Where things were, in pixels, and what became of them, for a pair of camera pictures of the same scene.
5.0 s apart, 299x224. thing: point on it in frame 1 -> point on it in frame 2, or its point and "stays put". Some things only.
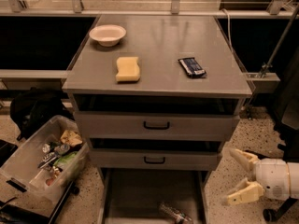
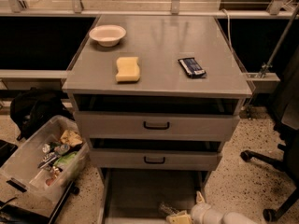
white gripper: (271, 177) -> (198, 211)
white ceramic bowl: (107, 35) stays put
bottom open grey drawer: (133, 195) stays put
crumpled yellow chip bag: (71, 137) stays put
